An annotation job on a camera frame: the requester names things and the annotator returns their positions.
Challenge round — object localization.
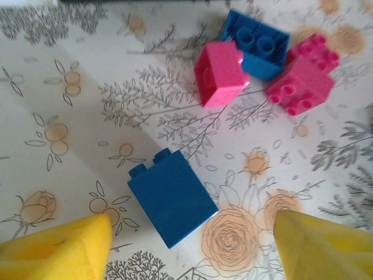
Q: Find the floral patterned tablecloth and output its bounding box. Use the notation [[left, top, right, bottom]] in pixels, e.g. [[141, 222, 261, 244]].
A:
[[0, 0, 373, 280]]

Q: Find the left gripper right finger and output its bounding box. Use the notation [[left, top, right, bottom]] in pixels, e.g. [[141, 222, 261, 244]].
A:
[[275, 209, 373, 280]]

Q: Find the white plastic bin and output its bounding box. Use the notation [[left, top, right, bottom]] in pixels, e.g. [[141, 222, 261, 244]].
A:
[[20, 0, 58, 6]]

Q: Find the pink lego brick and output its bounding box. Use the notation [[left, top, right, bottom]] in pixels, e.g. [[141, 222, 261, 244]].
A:
[[265, 54, 335, 117], [193, 40, 252, 110], [287, 33, 341, 74]]

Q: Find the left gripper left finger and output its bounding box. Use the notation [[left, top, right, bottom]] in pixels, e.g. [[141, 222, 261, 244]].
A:
[[0, 213, 113, 280]]

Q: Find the tall blue lego brick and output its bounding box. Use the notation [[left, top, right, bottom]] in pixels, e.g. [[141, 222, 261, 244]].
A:
[[126, 148, 220, 250]]

